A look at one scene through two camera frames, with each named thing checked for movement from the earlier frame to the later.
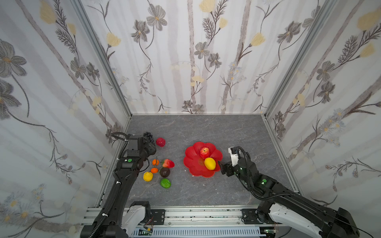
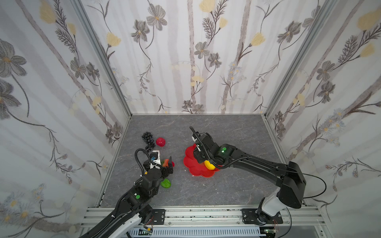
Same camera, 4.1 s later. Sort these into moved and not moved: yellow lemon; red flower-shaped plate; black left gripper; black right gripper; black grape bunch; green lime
Moved: black right gripper; black left gripper
Not moved: yellow lemon; red flower-shaped plate; green lime; black grape bunch
